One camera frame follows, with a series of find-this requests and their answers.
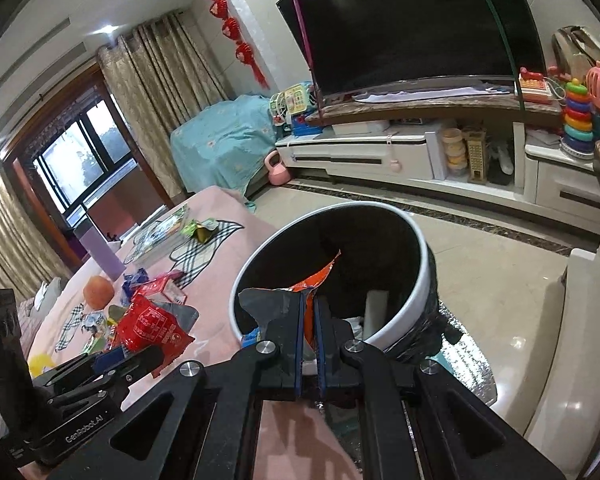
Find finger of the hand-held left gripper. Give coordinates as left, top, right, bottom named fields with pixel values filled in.
left=46, top=345, right=167, bottom=410
left=32, top=349, right=127, bottom=392

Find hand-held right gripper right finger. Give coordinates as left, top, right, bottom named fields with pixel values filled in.
left=313, top=300, right=567, bottom=480

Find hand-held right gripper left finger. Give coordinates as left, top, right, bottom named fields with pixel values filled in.
left=45, top=300, right=306, bottom=480

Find white wrapper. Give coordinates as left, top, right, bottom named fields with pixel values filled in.
left=77, top=309, right=113, bottom=342

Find red snack packet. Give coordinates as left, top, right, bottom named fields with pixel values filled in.
left=114, top=293, right=197, bottom=379

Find orange snack wrapper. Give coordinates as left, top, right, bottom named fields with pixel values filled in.
left=237, top=250, right=344, bottom=361

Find blue wrapper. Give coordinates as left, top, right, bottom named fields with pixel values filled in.
left=121, top=267, right=150, bottom=306

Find black bin with white rim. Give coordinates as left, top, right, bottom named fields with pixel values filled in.
left=228, top=200, right=454, bottom=367

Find yellow round object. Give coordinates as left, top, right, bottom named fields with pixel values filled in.
left=27, top=353, right=56, bottom=379

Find white paper piece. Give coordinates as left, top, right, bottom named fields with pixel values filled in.
left=364, top=289, right=392, bottom=337

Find red apple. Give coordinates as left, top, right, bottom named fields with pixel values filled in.
left=82, top=274, right=115, bottom=309

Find red white small packet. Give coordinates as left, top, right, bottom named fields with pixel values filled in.
left=130, top=280, right=189, bottom=307

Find purple bottle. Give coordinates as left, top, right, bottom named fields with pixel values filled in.
left=73, top=222, right=126, bottom=282

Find pink tablecloth with plaid patches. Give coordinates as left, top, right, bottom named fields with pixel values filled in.
left=0, top=185, right=362, bottom=480

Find stack of children's books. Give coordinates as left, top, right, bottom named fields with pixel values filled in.
left=124, top=204, right=192, bottom=267

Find silver foil mat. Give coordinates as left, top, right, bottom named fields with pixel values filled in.
left=420, top=304, right=499, bottom=407

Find beige patterned curtain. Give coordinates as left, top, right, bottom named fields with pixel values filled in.
left=97, top=12, right=231, bottom=197
left=0, top=154, right=72, bottom=302

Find green snack wrapper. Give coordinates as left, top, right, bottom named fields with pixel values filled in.
left=180, top=217, right=219, bottom=244

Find pink kettlebell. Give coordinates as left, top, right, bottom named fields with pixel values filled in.
left=263, top=149, right=292, bottom=186

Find white television cabinet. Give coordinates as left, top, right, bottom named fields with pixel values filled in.
left=274, top=94, right=600, bottom=222

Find teal cloth cover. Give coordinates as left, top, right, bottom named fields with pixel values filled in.
left=169, top=92, right=281, bottom=202

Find cream stacked containers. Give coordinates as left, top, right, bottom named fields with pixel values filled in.
left=440, top=128, right=469, bottom=179

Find white glossy furniture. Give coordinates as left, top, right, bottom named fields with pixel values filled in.
left=524, top=220, right=600, bottom=457

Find small white plastic toy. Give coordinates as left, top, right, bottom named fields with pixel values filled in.
left=269, top=92, right=289, bottom=126

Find toy cash register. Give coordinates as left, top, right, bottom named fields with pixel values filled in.
left=283, top=82, right=324, bottom=138

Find wooden abacus toy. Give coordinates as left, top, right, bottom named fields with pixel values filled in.
left=462, top=127, right=489, bottom=184

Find pink thin rod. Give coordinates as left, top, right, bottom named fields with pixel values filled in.
left=289, top=0, right=324, bottom=112

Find black flat television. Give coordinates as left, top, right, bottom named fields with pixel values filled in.
left=275, top=0, right=541, bottom=111

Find red toy telephone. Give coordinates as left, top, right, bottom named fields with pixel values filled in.
left=518, top=66, right=556, bottom=105

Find brown bag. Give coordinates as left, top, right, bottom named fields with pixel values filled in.
left=551, top=24, right=600, bottom=81

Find window with dark frame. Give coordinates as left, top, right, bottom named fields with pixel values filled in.
left=32, top=107, right=142, bottom=232

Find red hanging ornament string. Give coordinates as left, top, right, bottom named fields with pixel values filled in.
left=202, top=0, right=269, bottom=89

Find rainbow ring stacker toy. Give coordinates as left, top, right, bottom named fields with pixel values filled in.
left=559, top=77, right=597, bottom=157

